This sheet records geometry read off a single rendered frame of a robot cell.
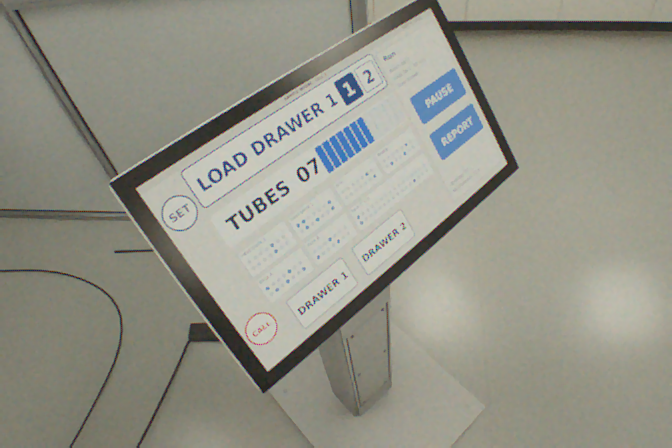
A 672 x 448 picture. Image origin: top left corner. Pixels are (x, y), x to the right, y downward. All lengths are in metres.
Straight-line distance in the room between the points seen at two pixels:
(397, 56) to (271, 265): 0.33
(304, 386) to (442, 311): 0.53
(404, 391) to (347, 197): 1.03
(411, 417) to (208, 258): 1.10
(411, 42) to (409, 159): 0.17
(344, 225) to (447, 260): 1.23
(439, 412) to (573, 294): 0.64
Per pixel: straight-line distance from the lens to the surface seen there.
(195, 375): 1.76
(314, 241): 0.61
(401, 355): 1.62
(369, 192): 0.65
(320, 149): 0.62
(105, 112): 1.78
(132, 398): 1.83
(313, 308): 0.63
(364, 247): 0.65
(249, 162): 0.58
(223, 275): 0.58
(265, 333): 0.61
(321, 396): 1.59
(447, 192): 0.72
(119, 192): 0.56
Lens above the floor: 1.55
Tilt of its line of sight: 50 degrees down
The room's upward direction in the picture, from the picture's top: 9 degrees counter-clockwise
